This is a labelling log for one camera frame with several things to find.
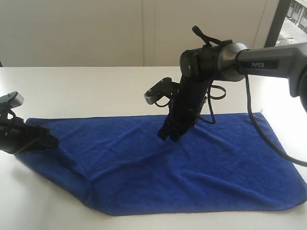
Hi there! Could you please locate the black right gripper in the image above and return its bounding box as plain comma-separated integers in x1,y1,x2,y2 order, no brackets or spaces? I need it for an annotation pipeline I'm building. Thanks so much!
158,79,211,142

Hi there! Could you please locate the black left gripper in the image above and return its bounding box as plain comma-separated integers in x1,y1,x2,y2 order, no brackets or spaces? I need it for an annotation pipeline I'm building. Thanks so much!
0,116,59,155

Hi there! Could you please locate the blue microfibre cloth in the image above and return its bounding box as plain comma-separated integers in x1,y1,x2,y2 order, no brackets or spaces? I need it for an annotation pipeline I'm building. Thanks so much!
17,113,307,216

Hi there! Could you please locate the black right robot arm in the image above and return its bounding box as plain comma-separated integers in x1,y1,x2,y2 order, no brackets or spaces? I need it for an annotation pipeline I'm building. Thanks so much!
158,43,307,142

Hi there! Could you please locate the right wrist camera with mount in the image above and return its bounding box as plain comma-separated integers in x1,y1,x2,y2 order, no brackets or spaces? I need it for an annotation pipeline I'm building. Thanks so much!
144,77,179,107

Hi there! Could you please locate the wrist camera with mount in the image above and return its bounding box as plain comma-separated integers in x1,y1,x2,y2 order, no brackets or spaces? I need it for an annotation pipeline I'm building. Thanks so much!
0,91,24,118
144,77,179,107

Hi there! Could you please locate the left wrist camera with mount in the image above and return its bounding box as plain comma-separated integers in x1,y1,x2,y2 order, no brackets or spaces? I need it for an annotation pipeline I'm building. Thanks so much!
0,91,24,118

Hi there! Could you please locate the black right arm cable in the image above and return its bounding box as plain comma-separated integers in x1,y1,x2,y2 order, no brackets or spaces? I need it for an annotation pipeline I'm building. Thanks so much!
191,25,307,167

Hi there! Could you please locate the dark window frame post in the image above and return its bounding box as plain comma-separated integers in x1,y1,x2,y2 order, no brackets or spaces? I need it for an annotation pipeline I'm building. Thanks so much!
264,0,291,47

